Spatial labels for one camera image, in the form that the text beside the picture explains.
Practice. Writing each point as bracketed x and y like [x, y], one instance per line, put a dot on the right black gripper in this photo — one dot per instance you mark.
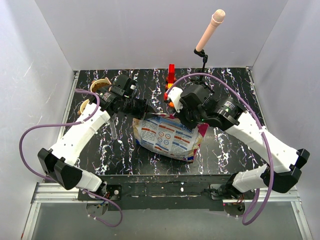
[190, 125]

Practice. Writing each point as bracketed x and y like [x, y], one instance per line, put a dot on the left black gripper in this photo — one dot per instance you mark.
[143, 109]

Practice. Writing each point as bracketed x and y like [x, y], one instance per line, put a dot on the translucent plastic food scoop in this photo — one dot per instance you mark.
[113, 129]

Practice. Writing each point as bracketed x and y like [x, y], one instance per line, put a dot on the pink pet food bag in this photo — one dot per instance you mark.
[165, 135]

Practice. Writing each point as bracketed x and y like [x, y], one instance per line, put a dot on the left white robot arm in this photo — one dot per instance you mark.
[59, 162]

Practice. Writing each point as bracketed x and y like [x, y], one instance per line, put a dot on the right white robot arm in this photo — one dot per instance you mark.
[282, 169]

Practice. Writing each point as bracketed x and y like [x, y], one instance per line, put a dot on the upper yellow pet bowl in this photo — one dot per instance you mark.
[100, 83]

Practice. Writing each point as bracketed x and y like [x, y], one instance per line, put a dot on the yellow pet bowl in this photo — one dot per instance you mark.
[100, 83]
[82, 106]

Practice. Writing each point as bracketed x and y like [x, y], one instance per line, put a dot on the lower yellow pet bowl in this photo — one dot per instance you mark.
[82, 106]

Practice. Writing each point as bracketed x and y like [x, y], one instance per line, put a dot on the colourful toy block track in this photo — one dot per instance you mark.
[171, 104]

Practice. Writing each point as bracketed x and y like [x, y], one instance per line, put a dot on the red toy block tower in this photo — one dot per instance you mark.
[170, 79]

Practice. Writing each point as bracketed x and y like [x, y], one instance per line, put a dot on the black microphone stand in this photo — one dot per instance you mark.
[200, 81]

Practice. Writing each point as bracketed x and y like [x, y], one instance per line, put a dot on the pink microphone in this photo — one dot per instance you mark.
[217, 18]

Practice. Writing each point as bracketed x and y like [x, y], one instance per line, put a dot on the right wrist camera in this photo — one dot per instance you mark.
[188, 98]

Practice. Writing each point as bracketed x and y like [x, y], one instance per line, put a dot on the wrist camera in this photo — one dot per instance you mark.
[188, 98]
[124, 86]

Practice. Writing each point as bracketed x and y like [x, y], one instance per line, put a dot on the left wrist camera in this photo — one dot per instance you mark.
[124, 86]

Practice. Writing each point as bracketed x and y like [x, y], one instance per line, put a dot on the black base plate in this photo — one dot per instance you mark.
[173, 192]

